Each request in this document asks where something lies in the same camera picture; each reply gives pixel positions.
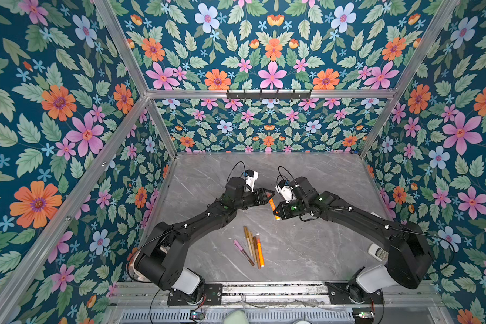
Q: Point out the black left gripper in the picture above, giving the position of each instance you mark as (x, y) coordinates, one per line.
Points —
(261, 199)

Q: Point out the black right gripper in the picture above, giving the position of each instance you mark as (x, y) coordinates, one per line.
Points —
(283, 213)

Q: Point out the orange highlighter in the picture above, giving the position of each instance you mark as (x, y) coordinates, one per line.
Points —
(273, 207)
(260, 251)

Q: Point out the beige pen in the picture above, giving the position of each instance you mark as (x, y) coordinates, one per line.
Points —
(255, 249)

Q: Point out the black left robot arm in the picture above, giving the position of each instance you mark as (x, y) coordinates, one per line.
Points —
(162, 258)

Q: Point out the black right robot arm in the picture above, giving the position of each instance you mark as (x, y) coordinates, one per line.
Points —
(409, 255)

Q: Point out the gold brown pen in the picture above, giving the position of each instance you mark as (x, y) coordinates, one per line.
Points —
(249, 243)

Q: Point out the pink cap brown pen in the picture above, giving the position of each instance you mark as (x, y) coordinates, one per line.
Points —
(244, 253)

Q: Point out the white remote control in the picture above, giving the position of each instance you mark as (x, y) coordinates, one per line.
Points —
(378, 252)

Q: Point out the metal hook rack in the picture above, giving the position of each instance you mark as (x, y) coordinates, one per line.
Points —
(285, 95)

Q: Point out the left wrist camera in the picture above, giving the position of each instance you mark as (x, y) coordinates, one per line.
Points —
(251, 177)

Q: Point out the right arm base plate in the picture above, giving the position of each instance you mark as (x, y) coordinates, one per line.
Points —
(343, 293)

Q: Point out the aluminium front rail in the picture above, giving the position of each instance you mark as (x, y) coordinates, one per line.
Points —
(309, 293)

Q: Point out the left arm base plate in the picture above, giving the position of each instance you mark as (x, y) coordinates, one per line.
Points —
(194, 295)

